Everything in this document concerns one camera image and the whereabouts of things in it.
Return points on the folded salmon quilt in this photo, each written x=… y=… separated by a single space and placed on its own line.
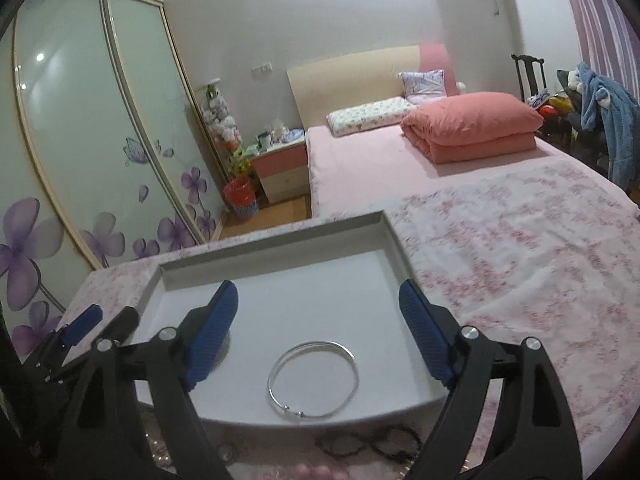
x=470 y=125

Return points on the lilac patterned pillow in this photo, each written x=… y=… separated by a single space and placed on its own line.
x=425 y=85

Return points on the small white plush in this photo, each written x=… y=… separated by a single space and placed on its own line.
x=462 y=87

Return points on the white floral pillow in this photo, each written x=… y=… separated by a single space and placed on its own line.
x=367 y=115

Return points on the white shallow tray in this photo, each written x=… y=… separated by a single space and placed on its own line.
x=325 y=285

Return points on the blue cloth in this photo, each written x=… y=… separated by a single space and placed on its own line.
x=292 y=135

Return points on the red ball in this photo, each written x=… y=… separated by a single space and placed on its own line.
x=548 y=110

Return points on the blue fleece robe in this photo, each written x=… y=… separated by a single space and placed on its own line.
x=617 y=120

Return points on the white wall socket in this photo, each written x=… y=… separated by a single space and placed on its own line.
x=263 y=68

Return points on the pink floral blanket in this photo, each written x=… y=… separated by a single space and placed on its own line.
x=500 y=260

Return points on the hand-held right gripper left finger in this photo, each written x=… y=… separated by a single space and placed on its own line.
x=210 y=335

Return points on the tall tube of plush toys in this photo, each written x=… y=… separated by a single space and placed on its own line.
x=222 y=125

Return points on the beige and pink headboard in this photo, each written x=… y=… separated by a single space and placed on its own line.
x=340 y=80

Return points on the pink and beige nightstand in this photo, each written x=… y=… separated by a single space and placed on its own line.
x=280 y=175

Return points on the red trash bin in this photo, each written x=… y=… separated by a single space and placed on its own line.
x=240 y=200

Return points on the green packet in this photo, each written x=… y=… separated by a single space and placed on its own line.
x=250 y=149

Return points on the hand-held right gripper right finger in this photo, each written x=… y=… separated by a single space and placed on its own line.
x=425 y=330

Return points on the bed with pink sheet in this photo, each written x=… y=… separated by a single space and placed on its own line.
x=360 y=170

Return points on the silver bangle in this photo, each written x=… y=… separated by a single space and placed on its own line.
x=295 y=412

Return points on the glass wardrobe with purple flowers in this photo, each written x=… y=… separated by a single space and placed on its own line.
x=75 y=135

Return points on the dark wooden chair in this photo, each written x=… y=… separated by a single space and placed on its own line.
x=527 y=75

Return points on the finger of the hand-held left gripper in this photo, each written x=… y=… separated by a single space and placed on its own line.
x=82 y=321
x=122 y=324

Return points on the pink striped curtain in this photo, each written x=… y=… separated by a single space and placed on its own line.
x=600 y=20

